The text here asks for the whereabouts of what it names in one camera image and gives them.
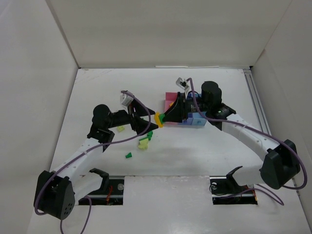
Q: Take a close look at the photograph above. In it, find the dark green lego brick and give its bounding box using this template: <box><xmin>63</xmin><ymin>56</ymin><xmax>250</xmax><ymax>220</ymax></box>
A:
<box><xmin>147</xmin><ymin>131</ymin><xmax>153</xmax><ymax>141</ymax></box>

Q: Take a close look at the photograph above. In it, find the orange rounded lego brick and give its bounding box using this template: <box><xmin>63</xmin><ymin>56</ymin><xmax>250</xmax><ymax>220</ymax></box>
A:
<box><xmin>154</xmin><ymin>112</ymin><xmax>163</xmax><ymax>128</ymax></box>

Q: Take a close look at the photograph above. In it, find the small light green lego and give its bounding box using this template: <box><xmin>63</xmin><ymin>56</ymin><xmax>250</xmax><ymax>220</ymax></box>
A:
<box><xmin>117</xmin><ymin>126</ymin><xmax>125</xmax><ymax>132</ymax></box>

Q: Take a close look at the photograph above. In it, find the light green large lego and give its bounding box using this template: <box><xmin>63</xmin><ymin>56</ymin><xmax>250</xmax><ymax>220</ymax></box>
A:
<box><xmin>137</xmin><ymin>141</ymin><xmax>149</xmax><ymax>150</ymax></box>

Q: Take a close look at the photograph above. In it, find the dark green sloped lego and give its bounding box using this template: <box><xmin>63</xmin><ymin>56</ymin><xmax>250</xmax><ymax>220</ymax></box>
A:
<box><xmin>159</xmin><ymin>113</ymin><xmax>165</xmax><ymax>123</ymax></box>

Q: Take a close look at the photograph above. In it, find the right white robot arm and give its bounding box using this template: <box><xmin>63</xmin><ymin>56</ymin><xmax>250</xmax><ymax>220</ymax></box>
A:
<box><xmin>159</xmin><ymin>78</ymin><xmax>302</xmax><ymax>195</ymax></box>

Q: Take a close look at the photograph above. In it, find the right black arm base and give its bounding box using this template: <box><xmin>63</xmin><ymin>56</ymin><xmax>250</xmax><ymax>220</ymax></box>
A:
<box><xmin>209</xmin><ymin>166</ymin><xmax>258</xmax><ymax>205</ymax></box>

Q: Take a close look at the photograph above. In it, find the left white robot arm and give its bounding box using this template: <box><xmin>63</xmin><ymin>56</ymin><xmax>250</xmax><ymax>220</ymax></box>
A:
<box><xmin>34</xmin><ymin>98</ymin><xmax>158</xmax><ymax>220</ymax></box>

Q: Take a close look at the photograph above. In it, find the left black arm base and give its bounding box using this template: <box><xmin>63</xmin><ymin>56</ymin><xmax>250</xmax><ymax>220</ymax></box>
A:
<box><xmin>74</xmin><ymin>168</ymin><xmax>125</xmax><ymax>206</ymax></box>

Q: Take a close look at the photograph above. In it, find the purple-blue container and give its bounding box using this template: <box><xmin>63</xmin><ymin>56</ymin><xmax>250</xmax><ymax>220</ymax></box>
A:
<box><xmin>178</xmin><ymin>113</ymin><xmax>194</xmax><ymax>126</ymax></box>

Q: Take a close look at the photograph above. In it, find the pink container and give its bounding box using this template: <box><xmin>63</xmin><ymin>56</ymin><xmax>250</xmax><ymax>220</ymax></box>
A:
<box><xmin>164</xmin><ymin>92</ymin><xmax>177</xmax><ymax>112</ymax></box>

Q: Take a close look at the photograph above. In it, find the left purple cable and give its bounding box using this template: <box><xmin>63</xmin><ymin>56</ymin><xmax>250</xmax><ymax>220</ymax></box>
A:
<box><xmin>34</xmin><ymin>90</ymin><xmax>151</xmax><ymax>234</ymax></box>

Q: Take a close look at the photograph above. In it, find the purple cable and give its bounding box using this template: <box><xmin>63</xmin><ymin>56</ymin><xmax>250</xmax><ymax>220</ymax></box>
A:
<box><xmin>34</xmin><ymin>90</ymin><xmax>151</xmax><ymax>234</ymax></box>
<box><xmin>186</xmin><ymin>77</ymin><xmax>308</xmax><ymax>207</ymax></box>

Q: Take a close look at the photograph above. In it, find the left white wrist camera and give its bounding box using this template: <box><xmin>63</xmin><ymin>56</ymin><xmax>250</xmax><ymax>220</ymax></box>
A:
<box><xmin>120</xmin><ymin>94</ymin><xmax>134</xmax><ymax>108</ymax></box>

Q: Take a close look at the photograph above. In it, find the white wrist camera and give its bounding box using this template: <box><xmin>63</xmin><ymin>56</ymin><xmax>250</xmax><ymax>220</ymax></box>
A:
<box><xmin>120</xmin><ymin>94</ymin><xmax>134</xmax><ymax>108</ymax></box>
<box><xmin>175</xmin><ymin>78</ymin><xmax>190</xmax><ymax>95</ymax></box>

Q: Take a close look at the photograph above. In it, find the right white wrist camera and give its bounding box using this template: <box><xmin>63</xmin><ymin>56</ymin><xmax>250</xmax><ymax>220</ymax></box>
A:
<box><xmin>175</xmin><ymin>78</ymin><xmax>190</xmax><ymax>95</ymax></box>

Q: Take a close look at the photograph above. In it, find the aluminium rail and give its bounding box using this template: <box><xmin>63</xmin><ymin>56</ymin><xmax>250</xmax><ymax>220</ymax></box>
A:
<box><xmin>243</xmin><ymin>68</ymin><xmax>300</xmax><ymax>195</ymax></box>

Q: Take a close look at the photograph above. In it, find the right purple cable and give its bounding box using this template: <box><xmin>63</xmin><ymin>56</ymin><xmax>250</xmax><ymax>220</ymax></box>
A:
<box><xmin>186</xmin><ymin>77</ymin><xmax>308</xmax><ymax>207</ymax></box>

